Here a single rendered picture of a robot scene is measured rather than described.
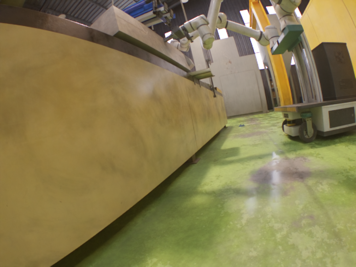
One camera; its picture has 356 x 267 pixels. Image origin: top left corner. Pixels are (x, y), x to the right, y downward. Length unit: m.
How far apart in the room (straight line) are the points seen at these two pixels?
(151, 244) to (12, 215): 0.41
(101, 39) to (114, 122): 0.33
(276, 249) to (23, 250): 0.61
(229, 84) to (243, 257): 6.87
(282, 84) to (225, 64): 3.23
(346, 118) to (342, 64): 0.49
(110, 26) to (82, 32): 0.25
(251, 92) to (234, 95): 0.78
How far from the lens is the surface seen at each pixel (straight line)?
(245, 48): 11.29
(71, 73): 0.52
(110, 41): 0.70
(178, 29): 1.19
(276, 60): 5.03
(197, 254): 0.49
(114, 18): 0.84
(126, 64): 0.72
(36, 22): 0.55
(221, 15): 1.91
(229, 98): 7.03
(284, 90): 4.90
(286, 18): 1.60
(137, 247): 0.57
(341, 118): 1.57
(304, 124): 1.45
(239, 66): 7.28
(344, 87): 1.72
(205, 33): 1.14
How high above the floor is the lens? 0.37
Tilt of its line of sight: 5 degrees down
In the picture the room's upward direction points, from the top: 11 degrees counter-clockwise
